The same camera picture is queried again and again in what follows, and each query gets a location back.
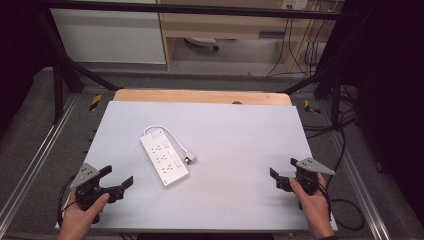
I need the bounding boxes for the hanging black cables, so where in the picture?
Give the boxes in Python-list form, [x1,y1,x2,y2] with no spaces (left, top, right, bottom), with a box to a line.
[265,9,323,78]

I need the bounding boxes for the person's left hand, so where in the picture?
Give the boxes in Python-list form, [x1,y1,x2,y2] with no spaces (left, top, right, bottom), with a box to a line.
[58,189,111,240]

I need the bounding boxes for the wooden desk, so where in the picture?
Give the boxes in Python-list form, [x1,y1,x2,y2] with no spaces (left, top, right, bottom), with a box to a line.
[156,0,334,72]

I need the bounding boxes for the black cable bundle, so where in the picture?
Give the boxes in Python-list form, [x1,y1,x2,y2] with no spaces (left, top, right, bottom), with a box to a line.
[301,84,359,139]

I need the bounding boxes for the yellow black tape strip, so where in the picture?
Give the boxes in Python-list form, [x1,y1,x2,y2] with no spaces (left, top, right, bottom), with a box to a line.
[303,99,322,115]
[88,93,103,112]

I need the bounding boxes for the person's right hand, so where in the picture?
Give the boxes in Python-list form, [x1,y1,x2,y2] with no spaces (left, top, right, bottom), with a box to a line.
[288,172,335,240]

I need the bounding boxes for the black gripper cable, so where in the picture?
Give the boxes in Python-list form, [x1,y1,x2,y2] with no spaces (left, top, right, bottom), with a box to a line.
[318,128,366,232]
[56,174,77,229]

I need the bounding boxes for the white cable with plug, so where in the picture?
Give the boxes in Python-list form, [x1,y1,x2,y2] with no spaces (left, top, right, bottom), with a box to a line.
[143,124,198,166]

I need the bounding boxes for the white cabinet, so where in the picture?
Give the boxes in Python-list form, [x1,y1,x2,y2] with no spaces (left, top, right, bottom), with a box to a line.
[49,0,167,65]

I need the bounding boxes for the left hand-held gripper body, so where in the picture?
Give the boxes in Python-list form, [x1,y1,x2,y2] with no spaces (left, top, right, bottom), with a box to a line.
[69,162,125,212]

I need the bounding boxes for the aluminium rail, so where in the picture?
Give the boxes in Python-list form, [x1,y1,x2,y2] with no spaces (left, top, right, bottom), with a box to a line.
[0,94,81,231]
[328,131,393,240]

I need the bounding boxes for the white wall socket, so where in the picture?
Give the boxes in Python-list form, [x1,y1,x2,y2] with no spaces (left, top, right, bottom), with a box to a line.
[280,0,309,10]

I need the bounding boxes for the black metal frame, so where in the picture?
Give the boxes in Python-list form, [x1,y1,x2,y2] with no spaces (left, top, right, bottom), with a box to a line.
[33,0,346,126]

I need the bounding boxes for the black curtain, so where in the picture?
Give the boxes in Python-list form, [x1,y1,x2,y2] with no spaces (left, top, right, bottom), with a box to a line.
[336,0,424,214]
[0,0,64,134]

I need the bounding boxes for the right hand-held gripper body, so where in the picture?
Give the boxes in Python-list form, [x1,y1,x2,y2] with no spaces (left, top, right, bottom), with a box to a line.
[275,157,336,196]

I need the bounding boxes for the light wooden table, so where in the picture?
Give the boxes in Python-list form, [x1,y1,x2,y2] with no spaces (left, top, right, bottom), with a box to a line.
[112,88,293,107]

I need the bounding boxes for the white table board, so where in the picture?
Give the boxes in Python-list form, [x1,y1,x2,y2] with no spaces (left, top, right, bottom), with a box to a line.
[54,100,338,233]

